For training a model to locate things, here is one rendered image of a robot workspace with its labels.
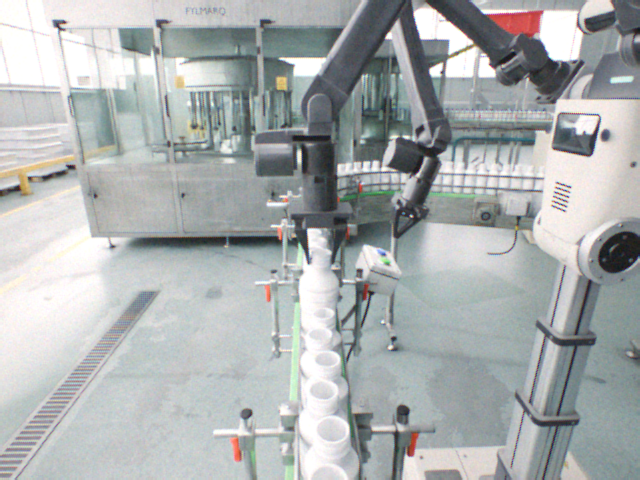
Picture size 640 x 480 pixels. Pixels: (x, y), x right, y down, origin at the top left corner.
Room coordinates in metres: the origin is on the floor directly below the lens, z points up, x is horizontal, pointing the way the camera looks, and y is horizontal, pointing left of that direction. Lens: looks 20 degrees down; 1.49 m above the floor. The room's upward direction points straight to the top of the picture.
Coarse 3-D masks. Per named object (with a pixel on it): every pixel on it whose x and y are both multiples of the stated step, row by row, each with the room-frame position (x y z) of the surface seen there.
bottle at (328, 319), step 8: (312, 312) 0.56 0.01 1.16; (320, 312) 0.57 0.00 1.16; (328, 312) 0.57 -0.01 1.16; (312, 320) 0.55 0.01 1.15; (320, 320) 0.54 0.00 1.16; (328, 320) 0.54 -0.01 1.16; (328, 328) 0.54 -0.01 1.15; (336, 336) 0.55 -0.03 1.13; (336, 344) 0.53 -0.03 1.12; (336, 352) 0.54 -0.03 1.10
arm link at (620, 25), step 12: (612, 0) 0.65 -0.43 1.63; (624, 0) 0.63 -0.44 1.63; (636, 0) 0.62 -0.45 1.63; (624, 12) 0.65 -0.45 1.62; (636, 12) 0.63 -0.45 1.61; (624, 24) 0.66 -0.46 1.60; (636, 24) 0.64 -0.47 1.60; (624, 36) 0.68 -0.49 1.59; (624, 48) 0.68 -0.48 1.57; (624, 60) 0.69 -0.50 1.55; (636, 60) 0.66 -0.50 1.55
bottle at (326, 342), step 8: (312, 328) 0.51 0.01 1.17; (320, 328) 0.51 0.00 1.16; (312, 336) 0.51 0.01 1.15; (320, 336) 0.51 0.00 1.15; (328, 336) 0.50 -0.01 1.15; (312, 344) 0.48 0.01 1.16; (320, 344) 0.48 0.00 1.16; (328, 344) 0.48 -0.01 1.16; (312, 352) 0.48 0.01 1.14; (304, 360) 0.49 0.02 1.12; (312, 360) 0.48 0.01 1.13; (304, 368) 0.48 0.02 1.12; (304, 376) 0.48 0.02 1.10; (304, 384) 0.48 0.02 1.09; (304, 392) 0.48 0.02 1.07; (304, 400) 0.48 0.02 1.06; (304, 408) 0.48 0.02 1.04
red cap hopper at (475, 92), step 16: (496, 16) 6.81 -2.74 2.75; (512, 16) 6.72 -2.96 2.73; (528, 16) 6.68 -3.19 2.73; (512, 32) 6.71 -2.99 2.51; (528, 32) 6.65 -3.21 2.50; (528, 80) 6.63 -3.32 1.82; (480, 96) 6.83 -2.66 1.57; (512, 96) 7.29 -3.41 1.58; (528, 96) 6.62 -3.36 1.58; (464, 144) 7.43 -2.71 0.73; (512, 144) 7.21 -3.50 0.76; (464, 160) 6.89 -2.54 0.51
